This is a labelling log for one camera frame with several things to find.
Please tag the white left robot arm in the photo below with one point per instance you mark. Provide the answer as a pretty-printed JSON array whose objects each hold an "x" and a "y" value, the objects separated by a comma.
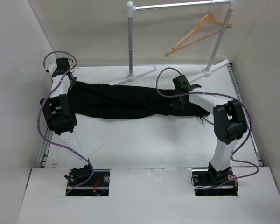
[{"x": 61, "y": 119}]

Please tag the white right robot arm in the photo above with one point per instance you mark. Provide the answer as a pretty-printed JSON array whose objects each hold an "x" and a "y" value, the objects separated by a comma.
[{"x": 229, "y": 124}]

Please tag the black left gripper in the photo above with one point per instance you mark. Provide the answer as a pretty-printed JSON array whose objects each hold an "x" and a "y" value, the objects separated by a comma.
[{"x": 73, "y": 81}]

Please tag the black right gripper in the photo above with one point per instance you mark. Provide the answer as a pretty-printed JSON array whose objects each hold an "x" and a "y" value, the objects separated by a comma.
[{"x": 174, "y": 104}]

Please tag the wooden clothes hanger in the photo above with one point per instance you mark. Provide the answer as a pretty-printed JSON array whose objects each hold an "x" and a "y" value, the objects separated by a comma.
[{"x": 208, "y": 19}]

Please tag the black trousers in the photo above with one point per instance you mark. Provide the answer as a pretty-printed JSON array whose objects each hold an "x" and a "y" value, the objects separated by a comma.
[{"x": 124, "y": 102}]

